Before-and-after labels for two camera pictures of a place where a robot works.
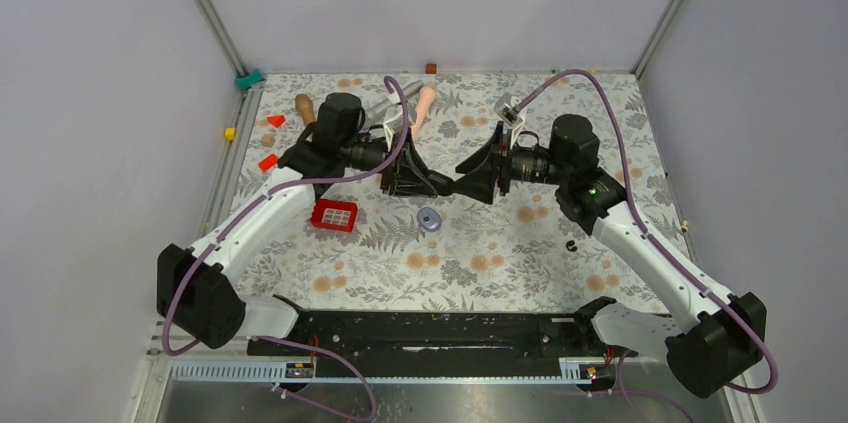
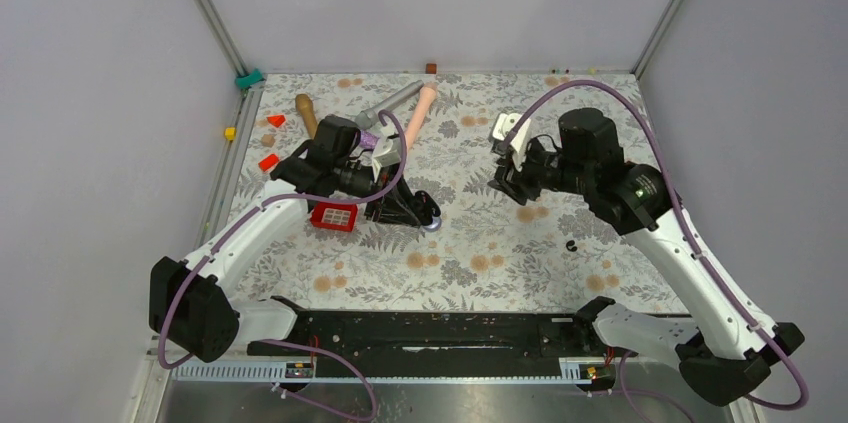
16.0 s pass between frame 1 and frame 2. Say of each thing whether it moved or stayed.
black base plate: stayed
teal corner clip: stayed
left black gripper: moved
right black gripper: moved
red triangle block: stayed
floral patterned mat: stayed
